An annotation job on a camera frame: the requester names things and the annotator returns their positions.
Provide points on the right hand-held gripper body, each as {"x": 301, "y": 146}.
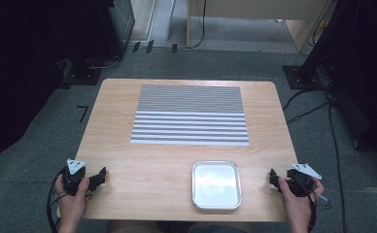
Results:
{"x": 301, "y": 184}

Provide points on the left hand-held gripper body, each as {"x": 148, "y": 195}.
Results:
{"x": 72, "y": 179}

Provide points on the person's right hand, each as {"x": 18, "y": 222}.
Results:
{"x": 298, "y": 207}

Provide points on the person's left hand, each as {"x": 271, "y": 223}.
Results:
{"x": 70, "y": 205}

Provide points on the silver metal tray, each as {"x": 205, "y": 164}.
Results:
{"x": 216, "y": 186}

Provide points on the black tape corner mark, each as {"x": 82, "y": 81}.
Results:
{"x": 83, "y": 111}

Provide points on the black stand base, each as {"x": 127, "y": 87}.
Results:
{"x": 301, "y": 79}
{"x": 81, "y": 73}

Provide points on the grey striped placemat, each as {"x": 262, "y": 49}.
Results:
{"x": 189, "y": 115}

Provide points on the black curtain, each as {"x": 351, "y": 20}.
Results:
{"x": 364, "y": 64}
{"x": 18, "y": 64}

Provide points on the black tape strip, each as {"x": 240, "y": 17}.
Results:
{"x": 174, "y": 48}
{"x": 135, "y": 47}
{"x": 149, "y": 46}

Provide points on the light wooden desk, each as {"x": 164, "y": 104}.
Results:
{"x": 261, "y": 8}

